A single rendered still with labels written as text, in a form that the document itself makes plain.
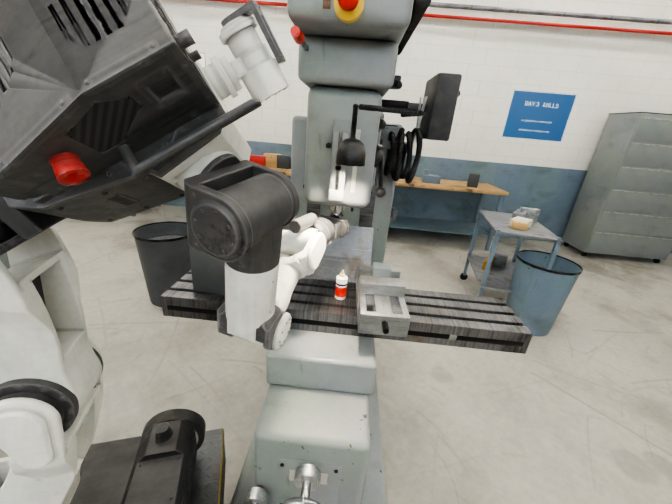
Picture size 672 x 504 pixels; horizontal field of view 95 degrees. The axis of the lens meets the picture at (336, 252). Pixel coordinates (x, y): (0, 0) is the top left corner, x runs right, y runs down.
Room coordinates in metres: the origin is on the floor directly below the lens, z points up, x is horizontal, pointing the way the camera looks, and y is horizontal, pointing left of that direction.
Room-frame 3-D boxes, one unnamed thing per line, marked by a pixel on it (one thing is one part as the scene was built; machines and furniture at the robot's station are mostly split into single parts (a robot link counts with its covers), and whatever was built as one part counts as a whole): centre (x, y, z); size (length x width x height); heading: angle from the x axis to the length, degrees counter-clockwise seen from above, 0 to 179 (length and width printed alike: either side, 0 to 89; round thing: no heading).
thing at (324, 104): (0.99, 0.01, 1.47); 0.21 x 0.19 x 0.32; 88
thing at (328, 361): (0.98, 0.01, 0.82); 0.50 x 0.35 x 0.12; 178
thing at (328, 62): (1.03, 0.01, 1.68); 0.34 x 0.24 x 0.10; 178
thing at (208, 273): (0.98, 0.37, 1.06); 0.22 x 0.12 x 0.20; 82
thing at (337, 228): (0.90, 0.04, 1.23); 0.13 x 0.12 x 0.10; 69
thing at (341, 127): (0.87, 0.01, 1.45); 0.04 x 0.04 x 0.21; 88
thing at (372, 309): (0.95, -0.16, 1.01); 0.35 x 0.15 x 0.11; 0
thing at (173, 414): (0.73, 0.50, 0.50); 0.20 x 0.05 x 0.20; 107
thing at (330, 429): (0.96, 0.01, 0.46); 0.81 x 0.32 x 0.60; 178
